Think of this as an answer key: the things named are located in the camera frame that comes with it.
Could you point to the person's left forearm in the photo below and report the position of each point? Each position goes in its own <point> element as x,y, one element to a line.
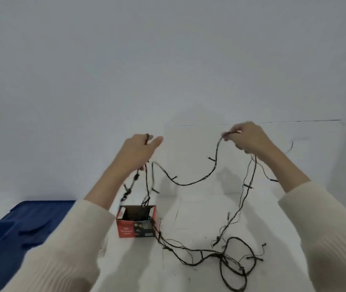
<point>78,228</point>

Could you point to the person's left hand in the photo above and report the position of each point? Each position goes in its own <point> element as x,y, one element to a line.
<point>135,152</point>

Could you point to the blue plastic bin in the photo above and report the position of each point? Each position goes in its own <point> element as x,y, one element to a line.
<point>12,231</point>

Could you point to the red cardboard box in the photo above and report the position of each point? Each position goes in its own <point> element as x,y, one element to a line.
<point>127,229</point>

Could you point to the person's right forearm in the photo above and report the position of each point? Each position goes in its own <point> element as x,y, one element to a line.
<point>318,215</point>

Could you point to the person's right hand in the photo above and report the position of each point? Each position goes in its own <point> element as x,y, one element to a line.
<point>253,138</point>

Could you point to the person's left fingers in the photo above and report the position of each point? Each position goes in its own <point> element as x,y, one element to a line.
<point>154,142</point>

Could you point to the person's right fingers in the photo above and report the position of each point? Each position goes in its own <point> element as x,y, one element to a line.
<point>233,136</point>

